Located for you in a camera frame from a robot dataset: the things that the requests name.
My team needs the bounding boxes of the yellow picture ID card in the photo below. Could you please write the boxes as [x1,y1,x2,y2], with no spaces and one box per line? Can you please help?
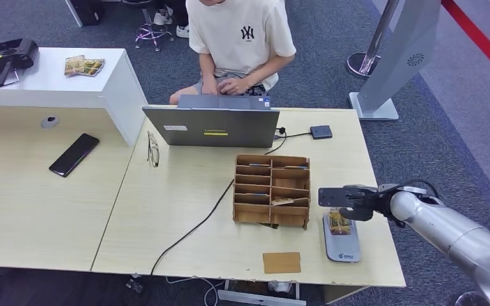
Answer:
[329,210,353,237]

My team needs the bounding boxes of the chrome base stool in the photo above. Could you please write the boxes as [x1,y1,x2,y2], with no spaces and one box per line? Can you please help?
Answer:
[120,0,175,53]

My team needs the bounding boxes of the person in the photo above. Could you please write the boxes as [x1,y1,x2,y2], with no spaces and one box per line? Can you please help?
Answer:
[152,0,191,39]
[168,0,297,106]

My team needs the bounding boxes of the black power strip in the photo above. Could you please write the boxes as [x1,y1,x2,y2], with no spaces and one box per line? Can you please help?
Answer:
[125,279,145,295]

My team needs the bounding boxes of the clear eyeglasses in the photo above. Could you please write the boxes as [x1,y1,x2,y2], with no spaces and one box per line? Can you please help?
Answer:
[146,131,161,168]

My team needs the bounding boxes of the black smartphone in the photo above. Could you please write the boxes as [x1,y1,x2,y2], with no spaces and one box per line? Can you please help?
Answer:
[48,133,101,179]

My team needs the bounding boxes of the small dark USB hub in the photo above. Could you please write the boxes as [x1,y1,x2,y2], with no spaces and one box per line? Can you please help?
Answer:
[309,124,334,141]

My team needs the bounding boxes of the long black power cable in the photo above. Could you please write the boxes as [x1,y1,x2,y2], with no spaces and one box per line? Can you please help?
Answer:
[149,126,288,276]

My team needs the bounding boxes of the wooden card organizer box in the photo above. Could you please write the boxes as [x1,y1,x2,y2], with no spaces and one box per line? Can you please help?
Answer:
[232,154,312,231]

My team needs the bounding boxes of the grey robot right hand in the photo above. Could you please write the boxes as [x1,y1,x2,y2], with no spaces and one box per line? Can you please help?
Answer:
[338,206,376,223]

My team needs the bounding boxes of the round black base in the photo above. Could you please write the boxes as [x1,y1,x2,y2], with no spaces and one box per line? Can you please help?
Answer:
[455,291,490,306]

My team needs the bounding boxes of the person's left hand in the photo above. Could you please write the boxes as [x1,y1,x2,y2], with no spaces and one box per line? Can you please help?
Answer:
[217,77,252,96]

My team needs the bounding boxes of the white desk foot bar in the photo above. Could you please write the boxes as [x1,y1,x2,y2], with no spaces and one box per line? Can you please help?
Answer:
[217,279,307,306]

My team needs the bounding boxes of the silver slanted kiosk stand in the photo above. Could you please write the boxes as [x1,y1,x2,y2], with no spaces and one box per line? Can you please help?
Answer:
[348,0,441,122]

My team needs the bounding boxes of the grey white card reader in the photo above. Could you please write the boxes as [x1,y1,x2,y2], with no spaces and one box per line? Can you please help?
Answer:
[322,211,362,263]

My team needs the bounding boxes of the person's right hand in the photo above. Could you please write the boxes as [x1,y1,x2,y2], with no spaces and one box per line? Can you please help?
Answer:
[202,76,219,96]

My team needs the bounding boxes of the black device with wire stand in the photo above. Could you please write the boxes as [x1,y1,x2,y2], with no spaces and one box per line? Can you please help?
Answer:
[0,38,40,91]

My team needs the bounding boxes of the white cable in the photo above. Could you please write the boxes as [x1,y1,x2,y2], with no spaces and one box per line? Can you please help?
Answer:
[165,276,225,306]

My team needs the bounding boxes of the white counter cabinet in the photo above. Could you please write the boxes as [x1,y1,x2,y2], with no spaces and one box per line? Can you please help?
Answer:
[0,47,149,147]

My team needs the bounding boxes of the plain brown card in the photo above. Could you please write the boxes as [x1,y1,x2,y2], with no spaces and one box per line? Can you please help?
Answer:
[262,252,302,275]

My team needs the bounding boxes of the red barrier belt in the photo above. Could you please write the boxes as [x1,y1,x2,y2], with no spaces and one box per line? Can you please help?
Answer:
[440,0,490,85]

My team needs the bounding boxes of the grey laptop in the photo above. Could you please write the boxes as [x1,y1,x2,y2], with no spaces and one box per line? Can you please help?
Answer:
[142,94,281,149]

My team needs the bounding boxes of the thin black hub cable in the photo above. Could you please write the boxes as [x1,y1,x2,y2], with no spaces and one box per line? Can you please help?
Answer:
[272,132,312,140]

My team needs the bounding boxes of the black cabinet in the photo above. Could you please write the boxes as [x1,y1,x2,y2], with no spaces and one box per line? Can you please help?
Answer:
[64,0,105,27]

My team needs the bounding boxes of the chrome stanchion post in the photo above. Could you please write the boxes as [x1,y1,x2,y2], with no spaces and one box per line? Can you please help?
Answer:
[346,0,399,80]

